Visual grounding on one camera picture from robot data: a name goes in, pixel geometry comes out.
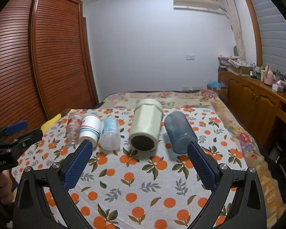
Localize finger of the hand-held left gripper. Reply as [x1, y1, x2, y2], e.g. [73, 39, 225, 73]
[3, 128, 43, 159]
[0, 121, 28, 146]

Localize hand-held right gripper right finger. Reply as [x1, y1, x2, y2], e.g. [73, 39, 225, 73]
[186, 141, 274, 229]

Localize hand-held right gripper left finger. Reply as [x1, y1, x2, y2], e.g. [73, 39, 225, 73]
[13, 139, 96, 229]

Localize white striped paper cup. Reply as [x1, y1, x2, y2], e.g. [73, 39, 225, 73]
[79, 114, 102, 148]

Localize printed clear glass cup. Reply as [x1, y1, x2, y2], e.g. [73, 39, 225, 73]
[66, 113, 84, 146]

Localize blue translucent cup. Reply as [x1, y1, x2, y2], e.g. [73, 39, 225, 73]
[164, 111, 199, 154]

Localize clear plastic cup blue label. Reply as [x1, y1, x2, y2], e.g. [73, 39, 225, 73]
[100, 118, 121, 150]

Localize pale green tumbler cup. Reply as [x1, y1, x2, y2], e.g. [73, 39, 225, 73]
[129, 98, 164, 152]

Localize person's left hand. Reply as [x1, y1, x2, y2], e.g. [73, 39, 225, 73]
[0, 170, 16, 204]

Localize yellow cloth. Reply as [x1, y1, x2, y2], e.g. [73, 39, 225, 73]
[42, 113, 63, 132]

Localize floral blanket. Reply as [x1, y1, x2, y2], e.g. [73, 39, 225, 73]
[102, 89, 286, 221]

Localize orange fruit print cloth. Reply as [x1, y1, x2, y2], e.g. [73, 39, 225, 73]
[11, 108, 251, 229]

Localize brown louvered wooden wardrobe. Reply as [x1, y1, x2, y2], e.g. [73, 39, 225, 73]
[0, 0, 99, 134]

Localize blue plastic bag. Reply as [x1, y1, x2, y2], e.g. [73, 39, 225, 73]
[207, 81, 227, 91]

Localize wooden sideboard cabinet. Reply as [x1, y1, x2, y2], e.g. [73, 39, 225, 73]
[217, 69, 286, 149]

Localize cardboard box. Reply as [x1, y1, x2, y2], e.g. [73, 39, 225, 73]
[229, 62, 252, 76]

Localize pile of folded cloth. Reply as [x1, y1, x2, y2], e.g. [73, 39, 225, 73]
[218, 56, 239, 71]

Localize pink kettle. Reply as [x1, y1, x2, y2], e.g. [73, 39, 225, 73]
[263, 64, 274, 85]

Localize pastel tissue box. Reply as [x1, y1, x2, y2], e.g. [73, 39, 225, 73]
[272, 80, 286, 92]

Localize white curtain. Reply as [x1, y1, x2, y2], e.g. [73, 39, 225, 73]
[218, 0, 247, 64]

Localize white window blinds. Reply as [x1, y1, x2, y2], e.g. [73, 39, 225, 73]
[248, 0, 286, 83]

